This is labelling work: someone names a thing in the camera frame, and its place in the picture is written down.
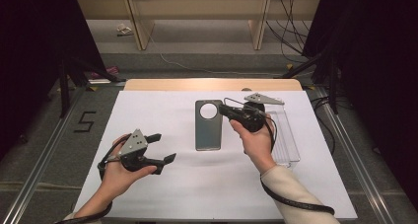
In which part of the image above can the thin black floor cable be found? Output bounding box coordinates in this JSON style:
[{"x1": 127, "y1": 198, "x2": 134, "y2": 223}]
[{"x1": 310, "y1": 96, "x2": 337, "y2": 156}]

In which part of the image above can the pink object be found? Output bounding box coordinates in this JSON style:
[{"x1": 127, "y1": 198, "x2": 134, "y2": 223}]
[{"x1": 90, "y1": 65, "x2": 120, "y2": 80}]

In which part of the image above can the person's right hand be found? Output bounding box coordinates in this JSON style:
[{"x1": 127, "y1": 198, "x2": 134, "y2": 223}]
[{"x1": 229, "y1": 116, "x2": 278, "y2": 176}]

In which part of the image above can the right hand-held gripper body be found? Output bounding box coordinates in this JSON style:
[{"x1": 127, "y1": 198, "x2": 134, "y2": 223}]
[{"x1": 224, "y1": 92, "x2": 286, "y2": 133}]

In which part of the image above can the white floor cable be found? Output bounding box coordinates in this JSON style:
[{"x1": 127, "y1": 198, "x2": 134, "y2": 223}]
[{"x1": 149, "y1": 33, "x2": 287, "y2": 77}]

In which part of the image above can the black curtain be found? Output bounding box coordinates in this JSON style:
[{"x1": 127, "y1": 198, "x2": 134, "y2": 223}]
[
  {"x1": 302, "y1": 0, "x2": 418, "y2": 212},
  {"x1": 0, "y1": 0, "x2": 106, "y2": 159}
]

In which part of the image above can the black metal stand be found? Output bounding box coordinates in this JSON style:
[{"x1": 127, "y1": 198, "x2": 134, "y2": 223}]
[
  {"x1": 281, "y1": 50, "x2": 339, "y2": 114},
  {"x1": 58, "y1": 57, "x2": 127, "y2": 119}
]

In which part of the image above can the aluminium floor rail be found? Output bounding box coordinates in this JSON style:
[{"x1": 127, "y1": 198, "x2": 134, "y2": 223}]
[
  {"x1": 313, "y1": 85, "x2": 395, "y2": 224},
  {"x1": 0, "y1": 85, "x2": 87, "y2": 224}
]

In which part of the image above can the clear plastic box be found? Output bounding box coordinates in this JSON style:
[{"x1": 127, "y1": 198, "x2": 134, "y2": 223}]
[{"x1": 262, "y1": 99, "x2": 302, "y2": 169}]

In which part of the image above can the bundle of black cables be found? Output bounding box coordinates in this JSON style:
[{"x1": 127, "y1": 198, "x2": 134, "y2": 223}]
[{"x1": 265, "y1": 0, "x2": 316, "y2": 64}]

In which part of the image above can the grey phone case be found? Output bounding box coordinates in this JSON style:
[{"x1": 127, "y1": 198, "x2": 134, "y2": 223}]
[{"x1": 194, "y1": 99, "x2": 225, "y2": 152}]

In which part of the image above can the crumpled white paper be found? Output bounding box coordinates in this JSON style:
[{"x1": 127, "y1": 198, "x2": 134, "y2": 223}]
[{"x1": 115, "y1": 23, "x2": 133, "y2": 35}]

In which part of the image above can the person's left hand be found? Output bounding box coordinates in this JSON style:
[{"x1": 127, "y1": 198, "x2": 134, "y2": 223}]
[{"x1": 100, "y1": 133, "x2": 159, "y2": 204}]

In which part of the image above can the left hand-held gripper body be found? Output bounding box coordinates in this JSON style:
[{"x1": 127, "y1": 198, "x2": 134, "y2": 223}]
[{"x1": 105, "y1": 128, "x2": 158, "y2": 172}]

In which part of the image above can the beige wooden shelf unit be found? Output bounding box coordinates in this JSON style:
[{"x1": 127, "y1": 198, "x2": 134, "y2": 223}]
[{"x1": 74, "y1": 0, "x2": 323, "y2": 51}]

